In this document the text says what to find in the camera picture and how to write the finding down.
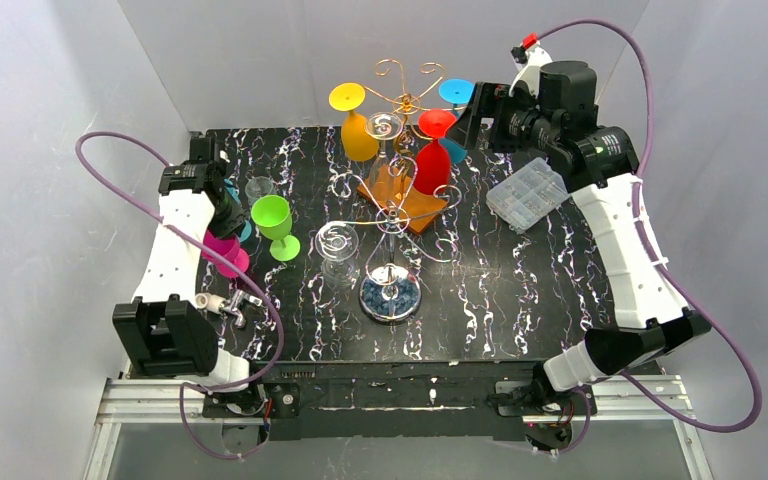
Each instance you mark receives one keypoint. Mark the clear wine glass rear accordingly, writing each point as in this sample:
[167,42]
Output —
[383,127]

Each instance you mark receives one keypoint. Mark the red wine glass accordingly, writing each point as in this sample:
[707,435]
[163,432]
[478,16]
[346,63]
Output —
[433,160]

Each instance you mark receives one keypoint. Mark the clear plastic screw box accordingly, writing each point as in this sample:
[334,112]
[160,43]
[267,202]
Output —
[527,195]

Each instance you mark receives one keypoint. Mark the silver wire glass rack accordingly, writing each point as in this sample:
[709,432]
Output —
[389,292]

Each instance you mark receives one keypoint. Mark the yellow orange wine glass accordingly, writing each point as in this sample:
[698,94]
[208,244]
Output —
[359,146]

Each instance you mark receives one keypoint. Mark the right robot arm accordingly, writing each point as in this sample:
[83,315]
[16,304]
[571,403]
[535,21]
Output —
[598,166]

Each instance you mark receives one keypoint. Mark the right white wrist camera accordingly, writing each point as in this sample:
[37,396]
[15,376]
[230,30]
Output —
[529,57]

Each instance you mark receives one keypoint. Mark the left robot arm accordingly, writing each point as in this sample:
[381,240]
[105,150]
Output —
[163,329]

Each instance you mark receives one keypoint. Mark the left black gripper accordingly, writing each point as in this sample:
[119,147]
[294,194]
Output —
[230,216]

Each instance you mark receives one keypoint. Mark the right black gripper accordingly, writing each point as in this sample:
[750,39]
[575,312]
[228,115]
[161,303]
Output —
[484,113]

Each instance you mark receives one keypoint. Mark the clear patterned wine glass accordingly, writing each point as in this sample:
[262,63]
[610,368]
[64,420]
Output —
[258,187]

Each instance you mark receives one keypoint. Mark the green wine glass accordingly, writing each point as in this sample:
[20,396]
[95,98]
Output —
[273,217]

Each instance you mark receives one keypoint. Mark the pink wine glass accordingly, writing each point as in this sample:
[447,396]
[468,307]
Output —
[229,249]

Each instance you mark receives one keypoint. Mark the clear wine glass front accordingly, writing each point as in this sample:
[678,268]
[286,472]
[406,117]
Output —
[337,243]

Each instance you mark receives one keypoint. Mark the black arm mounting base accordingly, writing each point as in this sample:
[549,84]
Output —
[496,399]

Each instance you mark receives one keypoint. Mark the orange wooden rack base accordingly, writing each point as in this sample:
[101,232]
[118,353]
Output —
[421,209]

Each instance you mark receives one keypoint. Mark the chrome faucet tap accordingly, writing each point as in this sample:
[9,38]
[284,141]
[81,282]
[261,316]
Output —
[229,308]

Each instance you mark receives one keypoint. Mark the gold wire glass rack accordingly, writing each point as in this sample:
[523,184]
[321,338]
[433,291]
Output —
[405,104]

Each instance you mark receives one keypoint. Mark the teal blue wine glass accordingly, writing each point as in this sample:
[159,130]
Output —
[233,190]

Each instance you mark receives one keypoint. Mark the blue wine glass rear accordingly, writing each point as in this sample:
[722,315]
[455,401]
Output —
[457,92]

